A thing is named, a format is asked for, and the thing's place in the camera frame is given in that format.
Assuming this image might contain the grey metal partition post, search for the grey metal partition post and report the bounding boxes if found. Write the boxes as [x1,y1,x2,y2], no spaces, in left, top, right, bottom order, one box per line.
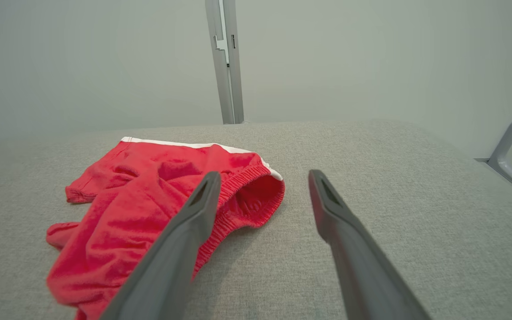
[205,0,244,124]

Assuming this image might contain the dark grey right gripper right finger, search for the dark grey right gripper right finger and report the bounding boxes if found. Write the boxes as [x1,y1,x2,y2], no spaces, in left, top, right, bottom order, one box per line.
[308,169,432,320]

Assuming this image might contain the red shorts with white trim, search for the red shorts with white trim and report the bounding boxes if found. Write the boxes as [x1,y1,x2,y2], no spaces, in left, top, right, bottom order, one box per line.
[46,136,286,320]

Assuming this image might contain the grey metal partition foot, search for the grey metal partition foot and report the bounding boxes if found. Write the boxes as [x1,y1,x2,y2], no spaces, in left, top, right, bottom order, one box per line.
[475,84,512,201]

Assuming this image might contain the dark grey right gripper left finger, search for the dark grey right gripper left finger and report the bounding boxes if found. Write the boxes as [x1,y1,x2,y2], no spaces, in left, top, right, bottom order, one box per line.
[100,171,222,320]

